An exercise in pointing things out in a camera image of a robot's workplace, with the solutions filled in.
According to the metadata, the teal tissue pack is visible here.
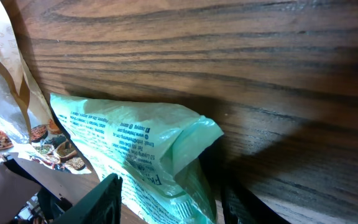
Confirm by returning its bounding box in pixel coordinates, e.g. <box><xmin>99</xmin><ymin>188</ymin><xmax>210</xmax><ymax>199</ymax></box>
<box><xmin>50</xmin><ymin>93</ymin><xmax>223</xmax><ymax>223</ymax></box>

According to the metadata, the brown snack packet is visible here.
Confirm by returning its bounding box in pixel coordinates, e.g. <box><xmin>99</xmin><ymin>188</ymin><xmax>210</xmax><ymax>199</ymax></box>
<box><xmin>0</xmin><ymin>1</ymin><xmax>90</xmax><ymax>174</ymax></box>

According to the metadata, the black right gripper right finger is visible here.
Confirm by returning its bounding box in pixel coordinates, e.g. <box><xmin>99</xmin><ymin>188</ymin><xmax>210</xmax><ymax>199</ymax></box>
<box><xmin>221</xmin><ymin>180</ymin><xmax>290</xmax><ymax>224</ymax></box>

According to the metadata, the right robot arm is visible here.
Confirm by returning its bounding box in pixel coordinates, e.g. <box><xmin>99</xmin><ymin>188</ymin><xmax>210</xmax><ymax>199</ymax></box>
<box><xmin>37</xmin><ymin>179</ymin><xmax>288</xmax><ymax>224</ymax></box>

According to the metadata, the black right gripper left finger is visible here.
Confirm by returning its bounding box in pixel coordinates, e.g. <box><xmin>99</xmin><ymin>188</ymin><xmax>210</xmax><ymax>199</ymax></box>
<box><xmin>52</xmin><ymin>174</ymin><xmax>123</xmax><ymax>224</ymax></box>

